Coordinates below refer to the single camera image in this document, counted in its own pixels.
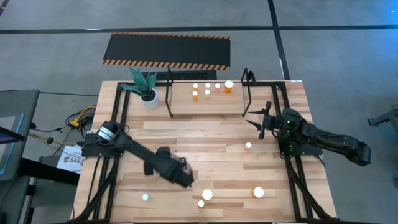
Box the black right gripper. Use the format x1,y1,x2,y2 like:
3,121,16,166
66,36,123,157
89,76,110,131
246,100,285,140

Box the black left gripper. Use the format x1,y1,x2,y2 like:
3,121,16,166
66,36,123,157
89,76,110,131
144,147,195,189

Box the green plant in white pot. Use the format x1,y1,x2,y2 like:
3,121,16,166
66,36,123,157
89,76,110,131
119,67,160,110

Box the white printed paper sheet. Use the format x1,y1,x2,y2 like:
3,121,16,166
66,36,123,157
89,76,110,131
55,144,84,174

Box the black hazard-striped floor mat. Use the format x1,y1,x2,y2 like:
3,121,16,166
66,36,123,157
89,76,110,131
102,31,231,72

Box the black metal bar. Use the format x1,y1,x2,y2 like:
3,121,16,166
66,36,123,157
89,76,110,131
18,157,80,186

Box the dark screen with blue edge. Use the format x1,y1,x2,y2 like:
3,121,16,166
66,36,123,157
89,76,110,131
0,113,25,175

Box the grey cart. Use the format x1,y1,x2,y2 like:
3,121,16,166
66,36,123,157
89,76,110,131
0,89,40,224

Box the black aluminium rig frame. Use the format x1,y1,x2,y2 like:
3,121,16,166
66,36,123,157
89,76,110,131
67,80,338,224

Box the wooden shelf with black frame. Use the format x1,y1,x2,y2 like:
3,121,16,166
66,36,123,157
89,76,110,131
164,67,257,118

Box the yellow power cable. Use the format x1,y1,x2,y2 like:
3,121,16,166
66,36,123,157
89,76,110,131
67,105,97,128

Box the black cable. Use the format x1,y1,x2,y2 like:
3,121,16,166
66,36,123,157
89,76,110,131
29,123,94,147

